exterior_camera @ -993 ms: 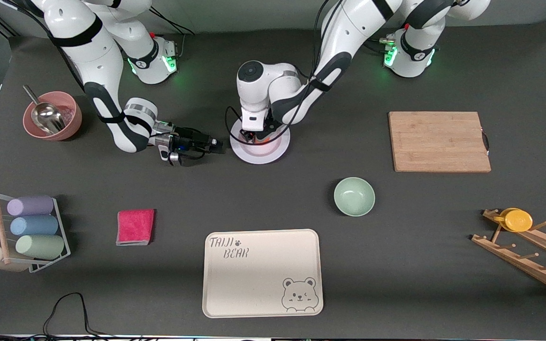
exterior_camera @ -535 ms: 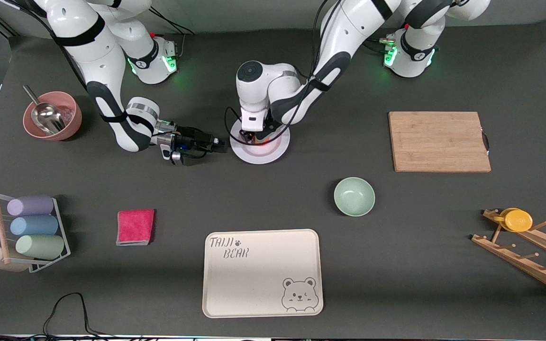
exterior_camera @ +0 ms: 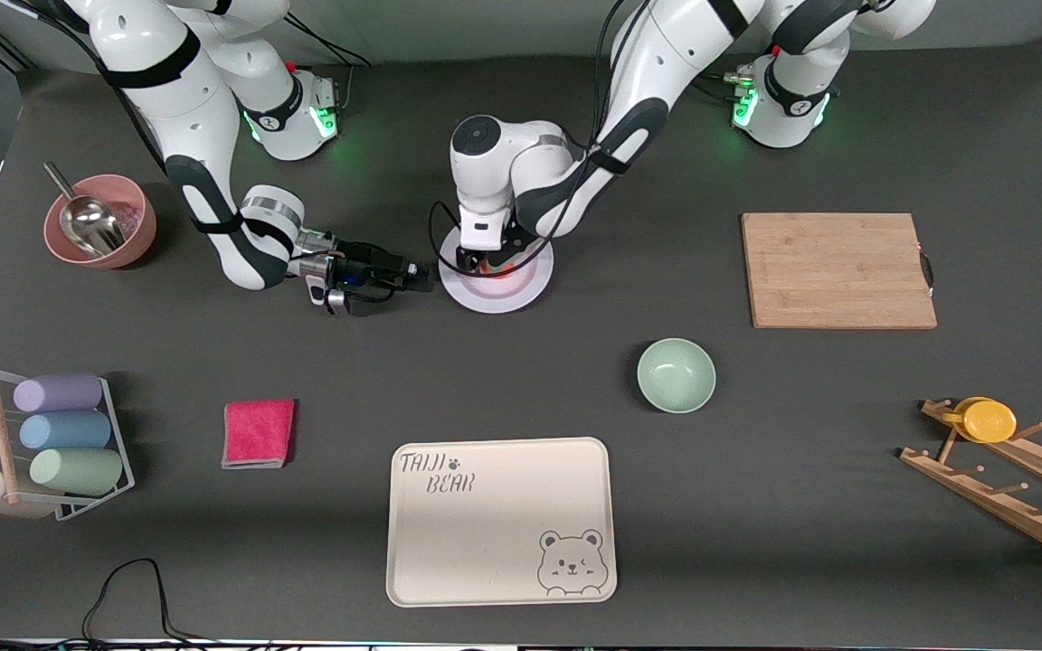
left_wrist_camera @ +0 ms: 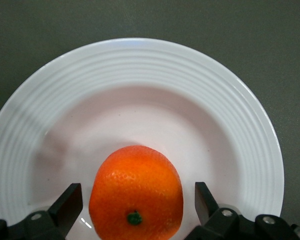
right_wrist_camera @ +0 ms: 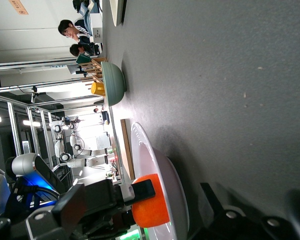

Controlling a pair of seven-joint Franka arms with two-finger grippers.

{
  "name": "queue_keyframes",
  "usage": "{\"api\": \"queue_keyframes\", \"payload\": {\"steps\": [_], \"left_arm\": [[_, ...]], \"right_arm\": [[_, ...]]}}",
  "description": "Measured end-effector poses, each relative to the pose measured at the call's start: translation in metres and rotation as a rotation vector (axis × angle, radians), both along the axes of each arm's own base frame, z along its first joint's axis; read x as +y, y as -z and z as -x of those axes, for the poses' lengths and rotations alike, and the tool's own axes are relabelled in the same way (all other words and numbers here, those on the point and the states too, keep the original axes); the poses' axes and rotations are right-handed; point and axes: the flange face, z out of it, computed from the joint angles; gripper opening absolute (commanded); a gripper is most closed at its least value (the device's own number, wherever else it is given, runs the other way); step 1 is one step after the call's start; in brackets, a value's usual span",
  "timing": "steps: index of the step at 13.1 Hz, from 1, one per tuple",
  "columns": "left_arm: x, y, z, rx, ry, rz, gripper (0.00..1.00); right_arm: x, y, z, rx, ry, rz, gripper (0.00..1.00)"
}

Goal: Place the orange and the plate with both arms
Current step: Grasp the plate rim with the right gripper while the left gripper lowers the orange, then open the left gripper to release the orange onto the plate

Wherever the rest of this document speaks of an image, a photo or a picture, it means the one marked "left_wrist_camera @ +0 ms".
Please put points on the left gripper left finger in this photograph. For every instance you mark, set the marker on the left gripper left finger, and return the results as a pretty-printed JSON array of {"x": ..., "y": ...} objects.
[{"x": 62, "y": 212}]

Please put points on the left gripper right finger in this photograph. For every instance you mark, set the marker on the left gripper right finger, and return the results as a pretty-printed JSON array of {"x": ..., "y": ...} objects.
[{"x": 210, "y": 215}]

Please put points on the orange fruit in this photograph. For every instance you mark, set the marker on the orange fruit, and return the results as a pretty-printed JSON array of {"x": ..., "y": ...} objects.
[{"x": 137, "y": 185}]

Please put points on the white ribbed plate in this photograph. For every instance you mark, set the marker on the white ribbed plate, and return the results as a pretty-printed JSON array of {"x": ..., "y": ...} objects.
[{"x": 140, "y": 100}]

